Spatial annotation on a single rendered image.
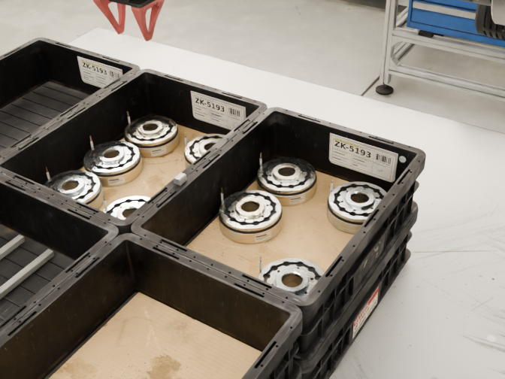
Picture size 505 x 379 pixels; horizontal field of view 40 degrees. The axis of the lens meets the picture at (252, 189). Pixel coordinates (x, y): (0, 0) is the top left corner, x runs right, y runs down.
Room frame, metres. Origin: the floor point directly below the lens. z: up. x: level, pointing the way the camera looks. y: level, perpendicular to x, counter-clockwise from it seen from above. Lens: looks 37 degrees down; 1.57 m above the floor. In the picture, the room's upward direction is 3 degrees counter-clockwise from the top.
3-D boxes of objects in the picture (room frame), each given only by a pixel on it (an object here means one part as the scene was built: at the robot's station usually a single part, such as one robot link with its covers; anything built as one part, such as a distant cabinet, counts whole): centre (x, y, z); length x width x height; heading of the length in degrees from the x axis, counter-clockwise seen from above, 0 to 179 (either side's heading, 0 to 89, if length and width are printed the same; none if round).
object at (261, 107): (1.00, 0.20, 0.92); 0.40 x 0.30 x 0.02; 146
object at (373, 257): (0.83, -0.05, 0.87); 0.40 x 0.30 x 0.11; 146
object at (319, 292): (0.83, -0.05, 0.92); 0.40 x 0.30 x 0.02; 146
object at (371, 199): (0.88, -0.17, 0.86); 0.05 x 0.05 x 0.01
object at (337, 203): (0.88, -0.17, 0.86); 0.10 x 0.10 x 0.01
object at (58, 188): (0.95, 0.31, 0.86); 0.05 x 0.05 x 0.01
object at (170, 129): (1.13, 0.19, 0.86); 0.10 x 0.10 x 0.01
